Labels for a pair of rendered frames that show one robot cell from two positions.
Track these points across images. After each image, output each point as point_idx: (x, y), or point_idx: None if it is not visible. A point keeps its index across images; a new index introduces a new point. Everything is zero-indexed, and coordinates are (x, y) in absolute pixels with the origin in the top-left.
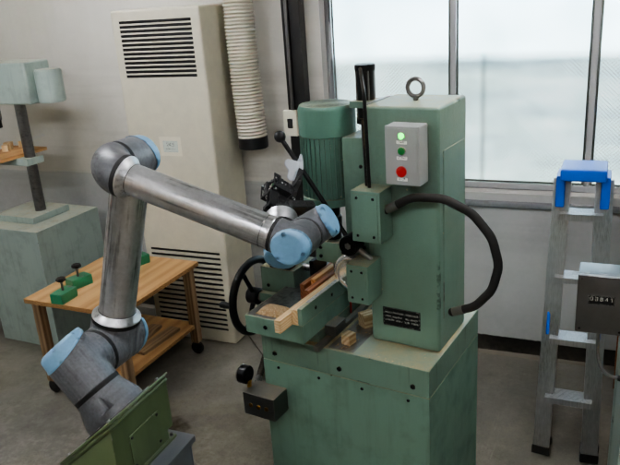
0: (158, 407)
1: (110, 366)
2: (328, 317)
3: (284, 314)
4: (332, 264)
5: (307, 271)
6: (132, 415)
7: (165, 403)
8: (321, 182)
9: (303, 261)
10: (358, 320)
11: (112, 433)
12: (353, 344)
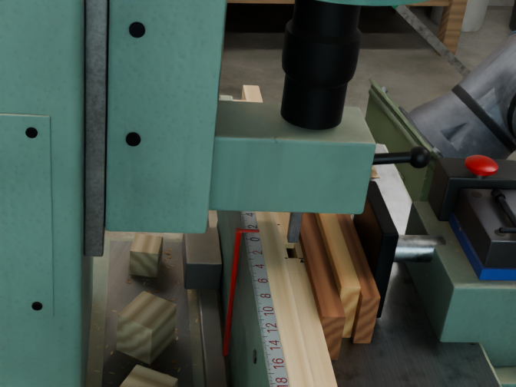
0: (407, 178)
1: (483, 93)
2: (222, 236)
3: (256, 101)
4: (348, 271)
5: (428, 282)
6: (387, 122)
7: (415, 195)
8: None
9: (454, 252)
10: (188, 355)
11: (369, 98)
12: (128, 263)
